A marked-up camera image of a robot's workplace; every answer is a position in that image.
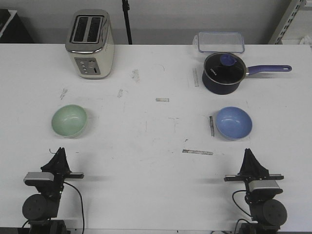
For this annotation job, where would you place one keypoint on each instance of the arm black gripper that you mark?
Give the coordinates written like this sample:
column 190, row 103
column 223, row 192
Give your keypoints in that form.
column 55, row 188
column 250, row 163

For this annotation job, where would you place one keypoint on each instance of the green bowl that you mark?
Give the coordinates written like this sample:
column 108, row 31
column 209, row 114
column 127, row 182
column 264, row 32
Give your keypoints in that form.
column 69, row 121

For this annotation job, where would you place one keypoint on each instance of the cream two-slot toaster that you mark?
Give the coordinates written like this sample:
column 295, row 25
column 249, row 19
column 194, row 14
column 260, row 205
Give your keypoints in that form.
column 90, row 44

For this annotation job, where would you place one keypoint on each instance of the white slotted shelf rack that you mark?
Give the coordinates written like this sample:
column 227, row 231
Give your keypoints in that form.
column 295, row 24

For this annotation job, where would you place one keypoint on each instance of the dark blue saucepan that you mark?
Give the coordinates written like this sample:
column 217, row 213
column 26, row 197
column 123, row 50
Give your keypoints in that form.
column 224, row 89

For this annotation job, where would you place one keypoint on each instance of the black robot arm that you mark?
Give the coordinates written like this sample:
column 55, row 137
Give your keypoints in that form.
column 41, row 209
column 267, row 214

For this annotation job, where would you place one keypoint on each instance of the glass pot lid blue knob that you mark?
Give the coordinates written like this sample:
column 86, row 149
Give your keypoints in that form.
column 224, row 68

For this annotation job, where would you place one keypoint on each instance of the black tripod pole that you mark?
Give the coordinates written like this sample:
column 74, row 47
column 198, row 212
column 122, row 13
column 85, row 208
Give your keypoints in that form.
column 125, row 9

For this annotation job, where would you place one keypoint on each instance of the clear plastic food container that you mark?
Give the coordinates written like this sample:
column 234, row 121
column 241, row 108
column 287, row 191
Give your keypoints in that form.
column 211, row 42

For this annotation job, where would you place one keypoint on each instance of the blue bowl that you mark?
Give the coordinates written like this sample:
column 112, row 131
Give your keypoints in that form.
column 233, row 123

